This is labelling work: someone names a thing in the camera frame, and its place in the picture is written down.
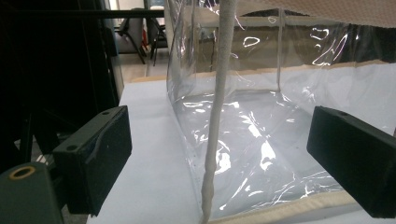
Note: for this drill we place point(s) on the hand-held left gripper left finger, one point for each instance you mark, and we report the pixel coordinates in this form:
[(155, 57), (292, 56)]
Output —
[(93, 155)]

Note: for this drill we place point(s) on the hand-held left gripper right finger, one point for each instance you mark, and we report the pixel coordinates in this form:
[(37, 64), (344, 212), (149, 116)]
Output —
[(355, 161)]

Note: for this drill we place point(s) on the clear plastic storage bag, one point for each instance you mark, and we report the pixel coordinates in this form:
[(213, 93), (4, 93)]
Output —
[(249, 124)]

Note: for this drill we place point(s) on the black metal stand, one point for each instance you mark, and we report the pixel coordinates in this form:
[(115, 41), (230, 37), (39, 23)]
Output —
[(62, 62)]

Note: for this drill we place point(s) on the dark office chair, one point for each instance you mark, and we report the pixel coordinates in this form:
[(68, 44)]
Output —
[(137, 34)]

